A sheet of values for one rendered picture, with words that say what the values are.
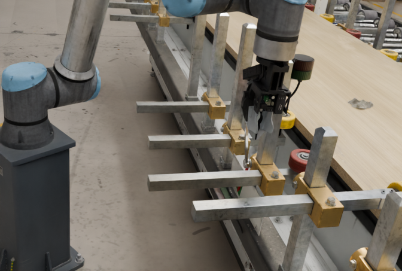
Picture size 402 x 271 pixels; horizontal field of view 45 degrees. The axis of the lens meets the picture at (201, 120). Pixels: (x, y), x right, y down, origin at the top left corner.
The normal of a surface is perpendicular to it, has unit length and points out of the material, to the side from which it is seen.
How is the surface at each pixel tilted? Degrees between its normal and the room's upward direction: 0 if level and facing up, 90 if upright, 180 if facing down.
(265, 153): 90
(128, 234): 0
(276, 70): 90
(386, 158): 0
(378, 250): 90
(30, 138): 70
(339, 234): 90
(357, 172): 0
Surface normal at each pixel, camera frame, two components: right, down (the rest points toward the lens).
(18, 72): 0.04, -0.87
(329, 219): 0.25, 0.46
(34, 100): 0.65, 0.40
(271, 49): -0.27, 0.40
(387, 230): -0.96, 0.01
